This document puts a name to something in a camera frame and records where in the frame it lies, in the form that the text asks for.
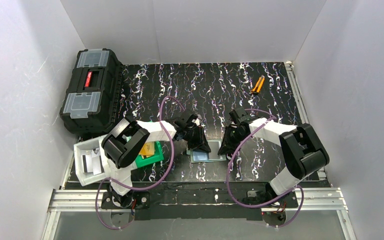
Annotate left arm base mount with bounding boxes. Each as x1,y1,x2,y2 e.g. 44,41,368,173
99,190,151,230

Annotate green plastic bin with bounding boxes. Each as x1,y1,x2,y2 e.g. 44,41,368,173
134,141,164,168

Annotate gold credit cards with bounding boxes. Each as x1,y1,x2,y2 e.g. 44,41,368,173
139,142,156,159

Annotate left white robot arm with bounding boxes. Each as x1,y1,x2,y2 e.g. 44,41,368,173
101,110,211,196

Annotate black toolbox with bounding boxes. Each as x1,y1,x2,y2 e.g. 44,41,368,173
59,48,123,136

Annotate grey silver credit card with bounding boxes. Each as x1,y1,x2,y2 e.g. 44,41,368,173
208,140,223,161

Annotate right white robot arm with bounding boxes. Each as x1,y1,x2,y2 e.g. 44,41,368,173
217,107,330,202

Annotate white bin with silver cards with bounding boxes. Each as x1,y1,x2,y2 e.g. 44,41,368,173
73,135,110,187

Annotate silver credit cards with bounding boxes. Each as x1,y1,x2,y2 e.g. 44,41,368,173
80,147,104,176

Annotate aluminium frame rail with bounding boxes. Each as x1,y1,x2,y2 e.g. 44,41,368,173
42,61,356,240

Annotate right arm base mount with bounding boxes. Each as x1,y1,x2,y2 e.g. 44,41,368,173
243,190,304,229

